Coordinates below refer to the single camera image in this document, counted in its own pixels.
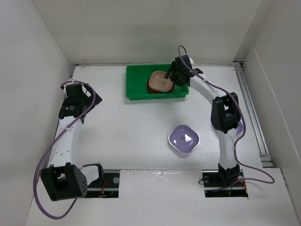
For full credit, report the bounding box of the brown square panda plate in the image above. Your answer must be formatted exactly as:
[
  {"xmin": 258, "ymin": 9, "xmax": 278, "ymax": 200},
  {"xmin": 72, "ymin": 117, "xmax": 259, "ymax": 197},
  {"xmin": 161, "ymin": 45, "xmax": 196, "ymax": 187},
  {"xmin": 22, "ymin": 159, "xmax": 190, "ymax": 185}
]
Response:
[{"xmin": 148, "ymin": 71, "xmax": 174, "ymax": 93}]

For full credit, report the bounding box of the purple square plate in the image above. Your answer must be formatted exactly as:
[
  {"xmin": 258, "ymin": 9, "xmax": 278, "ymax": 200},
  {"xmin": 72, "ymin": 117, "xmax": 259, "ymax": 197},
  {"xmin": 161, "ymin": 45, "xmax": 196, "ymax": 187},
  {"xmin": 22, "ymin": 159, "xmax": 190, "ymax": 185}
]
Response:
[
  {"xmin": 168, "ymin": 125, "xmax": 200, "ymax": 154},
  {"xmin": 236, "ymin": 121, "xmax": 244, "ymax": 138}
]

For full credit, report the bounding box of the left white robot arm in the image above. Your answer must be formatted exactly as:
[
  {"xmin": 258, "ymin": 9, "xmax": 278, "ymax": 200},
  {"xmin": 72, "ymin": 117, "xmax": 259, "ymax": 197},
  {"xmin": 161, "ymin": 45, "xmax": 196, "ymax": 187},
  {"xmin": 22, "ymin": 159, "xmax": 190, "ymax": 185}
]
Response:
[{"xmin": 40, "ymin": 81, "xmax": 105, "ymax": 201}]

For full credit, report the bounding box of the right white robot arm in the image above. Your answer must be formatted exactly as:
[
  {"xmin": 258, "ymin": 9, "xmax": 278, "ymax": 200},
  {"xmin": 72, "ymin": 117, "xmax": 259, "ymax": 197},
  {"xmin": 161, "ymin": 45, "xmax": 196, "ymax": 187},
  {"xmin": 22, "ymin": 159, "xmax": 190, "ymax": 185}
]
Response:
[{"xmin": 165, "ymin": 55, "xmax": 241, "ymax": 187}]

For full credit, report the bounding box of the green plastic bin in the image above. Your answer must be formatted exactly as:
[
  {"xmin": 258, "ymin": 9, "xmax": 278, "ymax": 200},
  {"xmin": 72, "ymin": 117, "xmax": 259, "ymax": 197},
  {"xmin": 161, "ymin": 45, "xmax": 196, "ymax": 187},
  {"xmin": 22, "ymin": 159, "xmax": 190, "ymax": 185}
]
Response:
[{"xmin": 126, "ymin": 64, "xmax": 189, "ymax": 100}]

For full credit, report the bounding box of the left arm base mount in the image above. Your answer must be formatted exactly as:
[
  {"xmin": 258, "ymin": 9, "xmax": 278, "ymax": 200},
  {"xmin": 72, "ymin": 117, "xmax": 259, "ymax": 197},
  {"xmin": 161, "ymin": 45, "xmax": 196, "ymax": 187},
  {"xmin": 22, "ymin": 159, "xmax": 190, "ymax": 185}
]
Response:
[{"xmin": 84, "ymin": 169, "xmax": 120, "ymax": 198}]

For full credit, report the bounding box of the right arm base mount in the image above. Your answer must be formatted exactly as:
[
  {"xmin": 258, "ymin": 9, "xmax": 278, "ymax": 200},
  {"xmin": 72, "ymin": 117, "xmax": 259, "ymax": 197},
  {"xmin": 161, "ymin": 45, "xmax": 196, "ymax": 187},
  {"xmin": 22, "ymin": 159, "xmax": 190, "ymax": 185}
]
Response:
[{"xmin": 199, "ymin": 170, "xmax": 248, "ymax": 198}]

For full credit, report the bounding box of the right aluminium rail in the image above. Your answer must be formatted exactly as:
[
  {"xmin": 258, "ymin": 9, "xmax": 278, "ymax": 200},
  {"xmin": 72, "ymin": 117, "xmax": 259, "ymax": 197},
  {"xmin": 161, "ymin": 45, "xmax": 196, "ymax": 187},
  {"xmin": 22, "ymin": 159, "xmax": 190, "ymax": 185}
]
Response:
[{"xmin": 233, "ymin": 61, "xmax": 274, "ymax": 168}]

